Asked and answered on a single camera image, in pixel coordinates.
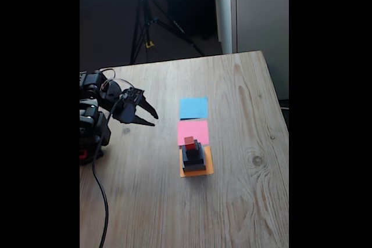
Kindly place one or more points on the blue paper sheet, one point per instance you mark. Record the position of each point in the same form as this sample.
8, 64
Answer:
193, 108

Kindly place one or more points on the pink paper sheet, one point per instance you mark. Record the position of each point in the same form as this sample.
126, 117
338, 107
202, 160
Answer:
191, 129

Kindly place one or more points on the small red cube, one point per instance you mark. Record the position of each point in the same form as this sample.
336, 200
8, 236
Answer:
189, 143

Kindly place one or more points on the small dark grey cube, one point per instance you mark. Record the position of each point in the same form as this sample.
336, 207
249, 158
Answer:
191, 152

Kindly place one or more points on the medium black square block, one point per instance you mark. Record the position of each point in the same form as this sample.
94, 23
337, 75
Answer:
200, 159

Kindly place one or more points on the large grey square block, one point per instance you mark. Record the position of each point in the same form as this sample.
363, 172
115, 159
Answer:
194, 168

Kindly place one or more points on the red black table clamp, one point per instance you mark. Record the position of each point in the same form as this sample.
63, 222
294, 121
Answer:
82, 154

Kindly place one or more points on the yellow tag on tripod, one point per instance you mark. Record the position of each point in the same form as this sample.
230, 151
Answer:
149, 44

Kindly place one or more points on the orange paper sheet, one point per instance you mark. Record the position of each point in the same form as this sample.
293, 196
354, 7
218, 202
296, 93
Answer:
210, 166

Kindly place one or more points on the black tripod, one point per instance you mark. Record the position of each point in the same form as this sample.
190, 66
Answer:
144, 21

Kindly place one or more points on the white grey cabinet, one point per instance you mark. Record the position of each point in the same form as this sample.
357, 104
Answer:
261, 12

